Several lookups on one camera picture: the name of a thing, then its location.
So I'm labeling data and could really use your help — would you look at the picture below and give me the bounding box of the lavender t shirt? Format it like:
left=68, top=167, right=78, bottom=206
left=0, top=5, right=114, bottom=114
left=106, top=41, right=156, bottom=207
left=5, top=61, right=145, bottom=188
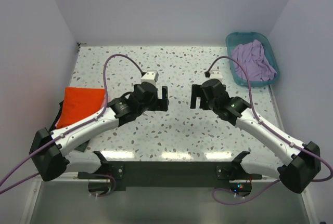
left=231, top=39, right=277, bottom=82

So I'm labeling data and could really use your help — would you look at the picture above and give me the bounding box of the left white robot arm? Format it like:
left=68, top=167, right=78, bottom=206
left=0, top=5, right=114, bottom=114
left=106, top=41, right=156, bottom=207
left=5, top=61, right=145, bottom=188
left=29, top=82, right=169, bottom=181

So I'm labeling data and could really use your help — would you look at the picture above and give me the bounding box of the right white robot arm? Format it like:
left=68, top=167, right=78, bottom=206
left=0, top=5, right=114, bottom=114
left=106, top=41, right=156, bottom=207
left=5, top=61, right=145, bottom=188
left=190, top=78, right=321, bottom=193

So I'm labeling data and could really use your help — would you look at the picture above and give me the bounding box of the teal plastic basket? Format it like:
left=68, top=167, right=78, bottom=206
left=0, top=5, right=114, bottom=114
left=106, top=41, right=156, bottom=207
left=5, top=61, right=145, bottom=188
left=226, top=32, right=280, bottom=87

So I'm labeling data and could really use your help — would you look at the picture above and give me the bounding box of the orange folded t shirt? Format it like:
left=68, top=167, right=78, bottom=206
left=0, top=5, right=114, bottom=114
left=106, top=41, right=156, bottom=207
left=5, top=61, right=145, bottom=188
left=56, top=87, right=105, bottom=129

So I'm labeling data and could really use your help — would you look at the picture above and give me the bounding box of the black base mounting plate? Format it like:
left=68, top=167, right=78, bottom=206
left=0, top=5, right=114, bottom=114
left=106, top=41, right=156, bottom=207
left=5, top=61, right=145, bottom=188
left=78, top=161, right=262, bottom=191

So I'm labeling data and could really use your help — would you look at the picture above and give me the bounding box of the black folded t shirt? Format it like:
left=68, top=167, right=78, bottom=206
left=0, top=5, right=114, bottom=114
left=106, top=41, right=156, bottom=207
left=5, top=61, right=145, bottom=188
left=48, top=101, right=89, bottom=152

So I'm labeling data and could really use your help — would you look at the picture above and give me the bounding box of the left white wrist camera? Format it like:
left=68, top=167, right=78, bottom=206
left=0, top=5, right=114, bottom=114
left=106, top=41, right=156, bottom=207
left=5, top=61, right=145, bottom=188
left=140, top=70, right=159, bottom=86

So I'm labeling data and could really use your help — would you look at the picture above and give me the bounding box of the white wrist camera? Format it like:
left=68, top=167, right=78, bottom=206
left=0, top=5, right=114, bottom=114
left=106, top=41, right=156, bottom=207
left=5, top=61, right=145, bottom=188
left=210, top=70, right=223, bottom=81
left=140, top=70, right=159, bottom=86

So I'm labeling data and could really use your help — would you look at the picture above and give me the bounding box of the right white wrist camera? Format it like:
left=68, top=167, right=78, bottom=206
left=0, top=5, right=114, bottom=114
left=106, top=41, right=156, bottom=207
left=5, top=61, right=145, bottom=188
left=210, top=70, right=223, bottom=81

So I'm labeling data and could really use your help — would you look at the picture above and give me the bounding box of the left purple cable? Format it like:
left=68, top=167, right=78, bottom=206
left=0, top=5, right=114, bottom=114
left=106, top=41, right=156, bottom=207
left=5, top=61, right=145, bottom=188
left=0, top=55, right=146, bottom=194

